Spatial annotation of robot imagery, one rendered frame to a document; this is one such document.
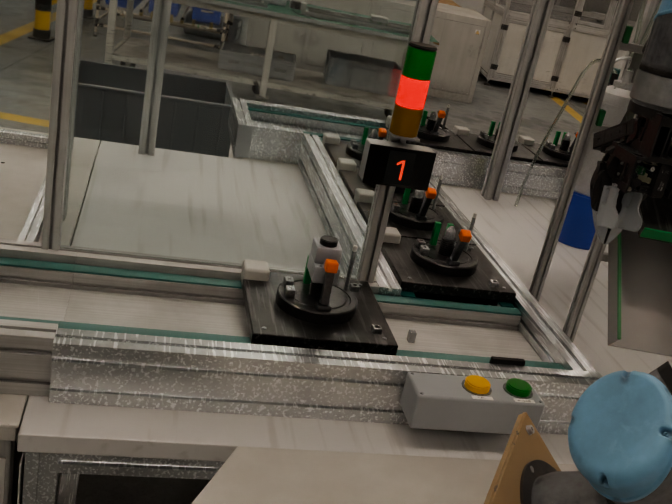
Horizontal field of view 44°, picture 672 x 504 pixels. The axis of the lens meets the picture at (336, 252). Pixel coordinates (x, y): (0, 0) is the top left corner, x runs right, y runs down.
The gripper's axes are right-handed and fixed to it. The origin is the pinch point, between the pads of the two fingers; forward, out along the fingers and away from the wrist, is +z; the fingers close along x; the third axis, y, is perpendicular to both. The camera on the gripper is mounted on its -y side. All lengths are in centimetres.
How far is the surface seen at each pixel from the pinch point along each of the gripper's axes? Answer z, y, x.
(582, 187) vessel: 20, -96, 50
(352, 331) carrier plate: 26.3, -11.5, -31.3
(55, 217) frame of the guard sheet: 21, -33, -81
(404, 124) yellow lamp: -4.9, -29.4, -24.9
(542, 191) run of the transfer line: 35, -137, 60
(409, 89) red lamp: -10.9, -29.7, -25.3
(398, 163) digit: 2.0, -29.2, -24.4
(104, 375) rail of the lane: 32, -2, -70
